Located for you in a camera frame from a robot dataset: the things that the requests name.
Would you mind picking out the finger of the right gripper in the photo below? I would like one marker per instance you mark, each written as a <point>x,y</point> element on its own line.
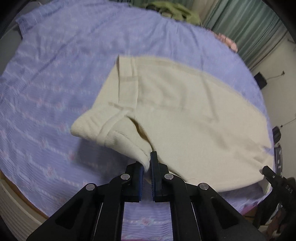
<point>270,176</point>

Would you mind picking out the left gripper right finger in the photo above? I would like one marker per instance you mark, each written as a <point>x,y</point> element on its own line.
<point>198,212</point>

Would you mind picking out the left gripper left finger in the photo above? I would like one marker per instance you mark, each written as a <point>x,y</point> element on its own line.
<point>95,212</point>

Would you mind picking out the cream sweatpants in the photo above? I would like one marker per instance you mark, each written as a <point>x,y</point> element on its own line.
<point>202,129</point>

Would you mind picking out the small black speaker box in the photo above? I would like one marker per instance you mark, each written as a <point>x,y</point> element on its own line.
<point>260,80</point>

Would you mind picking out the pink patterned cloth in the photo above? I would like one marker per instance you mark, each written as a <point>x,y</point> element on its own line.
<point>227,41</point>

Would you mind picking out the green curtain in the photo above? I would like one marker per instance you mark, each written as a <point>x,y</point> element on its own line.
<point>252,25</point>

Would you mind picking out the purple floral bed sheet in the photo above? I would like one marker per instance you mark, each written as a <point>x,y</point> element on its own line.
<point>67,52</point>

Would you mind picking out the olive green garment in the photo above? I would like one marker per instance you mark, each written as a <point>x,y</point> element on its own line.
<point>174,11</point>

